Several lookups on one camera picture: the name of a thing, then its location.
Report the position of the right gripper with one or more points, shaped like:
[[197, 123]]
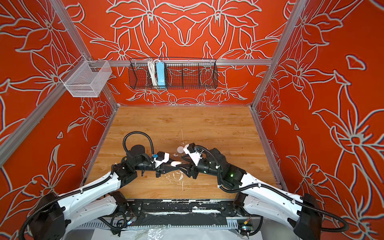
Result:
[[188, 167]]

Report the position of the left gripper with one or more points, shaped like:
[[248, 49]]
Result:
[[164, 170]]

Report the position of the white earbud charging case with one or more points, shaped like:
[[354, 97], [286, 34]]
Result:
[[175, 163]]

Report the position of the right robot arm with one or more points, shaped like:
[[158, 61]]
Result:
[[301, 214]]

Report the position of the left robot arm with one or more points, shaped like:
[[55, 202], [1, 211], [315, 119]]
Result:
[[101, 199]]

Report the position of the white round puck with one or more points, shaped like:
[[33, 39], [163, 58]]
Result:
[[180, 149]]

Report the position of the blue white box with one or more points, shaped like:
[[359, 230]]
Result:
[[160, 66]]

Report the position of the clear plastic bin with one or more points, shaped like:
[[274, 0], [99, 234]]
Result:
[[84, 81]]

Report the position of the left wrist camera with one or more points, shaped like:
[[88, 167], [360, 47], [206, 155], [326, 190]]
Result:
[[161, 158]]

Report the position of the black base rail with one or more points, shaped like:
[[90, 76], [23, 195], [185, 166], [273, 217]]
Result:
[[187, 213]]

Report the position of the black wire basket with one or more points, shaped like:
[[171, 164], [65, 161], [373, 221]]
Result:
[[180, 74]]

